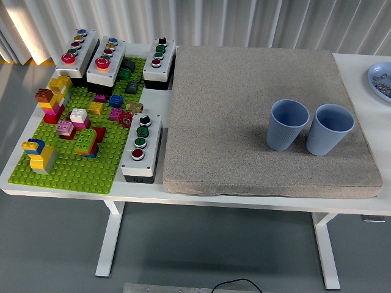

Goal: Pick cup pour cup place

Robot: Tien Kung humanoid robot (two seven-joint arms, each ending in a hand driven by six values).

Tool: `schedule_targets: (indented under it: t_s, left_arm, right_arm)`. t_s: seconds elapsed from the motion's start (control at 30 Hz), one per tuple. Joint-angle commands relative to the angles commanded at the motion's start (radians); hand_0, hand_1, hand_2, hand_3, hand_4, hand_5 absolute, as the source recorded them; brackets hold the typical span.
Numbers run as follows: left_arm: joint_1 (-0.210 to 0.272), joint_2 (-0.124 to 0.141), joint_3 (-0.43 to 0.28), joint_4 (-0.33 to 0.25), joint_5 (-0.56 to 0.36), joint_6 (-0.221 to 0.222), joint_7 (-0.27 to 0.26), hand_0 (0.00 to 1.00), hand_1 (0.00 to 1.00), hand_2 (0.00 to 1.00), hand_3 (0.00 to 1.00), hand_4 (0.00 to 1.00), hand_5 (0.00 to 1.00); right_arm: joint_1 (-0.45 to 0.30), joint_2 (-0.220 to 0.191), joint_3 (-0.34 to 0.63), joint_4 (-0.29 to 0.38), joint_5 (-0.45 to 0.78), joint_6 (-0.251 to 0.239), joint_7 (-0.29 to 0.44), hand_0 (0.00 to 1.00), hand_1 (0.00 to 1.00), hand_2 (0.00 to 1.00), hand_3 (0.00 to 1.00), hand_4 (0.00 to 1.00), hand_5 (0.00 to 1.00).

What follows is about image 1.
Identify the small magenta building brick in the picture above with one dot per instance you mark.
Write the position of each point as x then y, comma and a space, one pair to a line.
100, 98

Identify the grey under-table bracket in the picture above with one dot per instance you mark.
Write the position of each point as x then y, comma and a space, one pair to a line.
373, 218

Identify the dark grey curved part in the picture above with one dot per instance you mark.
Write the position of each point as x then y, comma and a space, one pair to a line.
129, 64

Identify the blue plate with metal nuts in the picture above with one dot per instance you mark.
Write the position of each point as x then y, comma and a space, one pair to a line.
377, 68

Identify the four-button white control box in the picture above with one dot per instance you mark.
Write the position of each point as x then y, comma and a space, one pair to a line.
163, 65
152, 143

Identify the red building brick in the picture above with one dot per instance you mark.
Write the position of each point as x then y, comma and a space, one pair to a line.
100, 134

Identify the yellow white brick stack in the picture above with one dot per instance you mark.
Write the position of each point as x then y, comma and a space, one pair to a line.
59, 84

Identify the grey building brick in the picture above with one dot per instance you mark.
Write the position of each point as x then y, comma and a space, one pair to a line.
132, 88

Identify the grey-brown fabric mat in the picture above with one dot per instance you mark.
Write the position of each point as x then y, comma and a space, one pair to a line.
229, 122

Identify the white table leg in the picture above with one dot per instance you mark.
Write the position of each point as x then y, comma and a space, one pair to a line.
110, 238
325, 250

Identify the blue building brick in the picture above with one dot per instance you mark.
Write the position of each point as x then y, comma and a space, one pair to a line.
116, 101

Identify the pink white red brick stack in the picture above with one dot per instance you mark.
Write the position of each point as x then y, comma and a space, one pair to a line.
65, 128

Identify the white pleated curtain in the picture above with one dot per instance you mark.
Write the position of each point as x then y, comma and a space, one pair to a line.
214, 21

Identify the yellow building brick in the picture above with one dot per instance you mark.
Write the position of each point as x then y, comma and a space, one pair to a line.
96, 108

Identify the brass pipe fitting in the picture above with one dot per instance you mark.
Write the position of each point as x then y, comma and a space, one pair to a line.
134, 107

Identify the green orange blue brick stack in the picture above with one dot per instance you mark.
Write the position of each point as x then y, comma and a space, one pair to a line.
85, 140

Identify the blue ribbed plastic cup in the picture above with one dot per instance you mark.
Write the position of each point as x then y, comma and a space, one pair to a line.
320, 143
282, 137

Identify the red valve handwheel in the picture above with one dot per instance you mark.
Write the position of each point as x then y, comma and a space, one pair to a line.
126, 119

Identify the brown yellow red brick tower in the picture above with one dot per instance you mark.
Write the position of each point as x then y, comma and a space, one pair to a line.
52, 111

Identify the five-button white control box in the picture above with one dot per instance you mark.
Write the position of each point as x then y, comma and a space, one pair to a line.
114, 61
81, 58

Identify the green studded building baseplate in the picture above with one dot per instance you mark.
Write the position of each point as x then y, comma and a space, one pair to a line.
70, 174

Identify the blue yellow grey brick stack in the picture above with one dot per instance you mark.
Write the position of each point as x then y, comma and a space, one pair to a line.
42, 158

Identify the dark green building brick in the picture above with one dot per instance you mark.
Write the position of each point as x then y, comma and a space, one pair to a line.
124, 74

